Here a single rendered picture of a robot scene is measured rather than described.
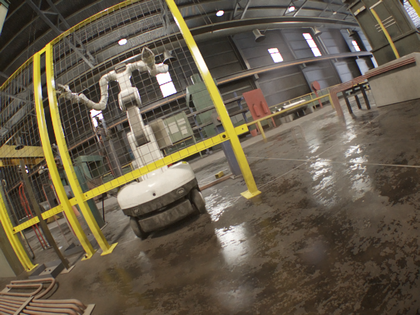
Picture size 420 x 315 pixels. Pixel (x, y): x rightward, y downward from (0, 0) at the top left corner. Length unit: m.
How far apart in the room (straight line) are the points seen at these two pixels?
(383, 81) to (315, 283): 2.93
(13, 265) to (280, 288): 2.29
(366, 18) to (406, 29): 0.82
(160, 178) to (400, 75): 3.09
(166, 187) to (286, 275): 0.77
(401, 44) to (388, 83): 0.95
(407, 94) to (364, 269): 2.73
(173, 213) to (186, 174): 0.25
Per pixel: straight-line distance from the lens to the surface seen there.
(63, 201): 1.45
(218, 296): 0.57
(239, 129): 1.20
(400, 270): 0.52
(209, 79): 1.19
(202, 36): 11.24
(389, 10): 3.84
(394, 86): 3.09
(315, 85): 9.86
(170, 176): 1.06
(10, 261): 2.33
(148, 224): 1.11
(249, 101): 7.90
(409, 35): 3.71
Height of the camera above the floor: 0.40
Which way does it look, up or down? 4 degrees down
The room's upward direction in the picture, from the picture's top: 22 degrees counter-clockwise
